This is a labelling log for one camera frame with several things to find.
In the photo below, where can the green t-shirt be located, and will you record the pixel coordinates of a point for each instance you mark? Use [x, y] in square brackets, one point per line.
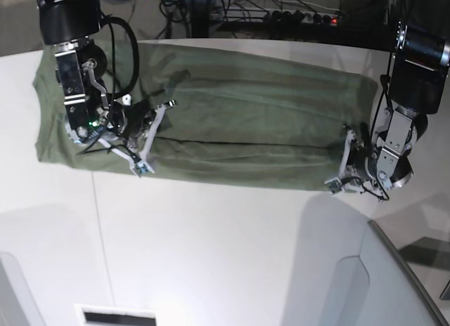
[248, 120]

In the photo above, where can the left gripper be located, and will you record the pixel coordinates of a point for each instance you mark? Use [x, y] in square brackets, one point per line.
[357, 171]

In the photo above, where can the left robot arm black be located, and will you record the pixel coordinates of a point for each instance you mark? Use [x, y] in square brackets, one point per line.
[412, 89]

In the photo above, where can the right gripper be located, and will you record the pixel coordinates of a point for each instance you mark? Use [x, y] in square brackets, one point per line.
[129, 134]

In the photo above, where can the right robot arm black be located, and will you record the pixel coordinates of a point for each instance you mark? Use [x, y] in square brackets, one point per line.
[87, 77]

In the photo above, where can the black power strip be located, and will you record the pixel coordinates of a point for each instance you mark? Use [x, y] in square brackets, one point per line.
[295, 18]

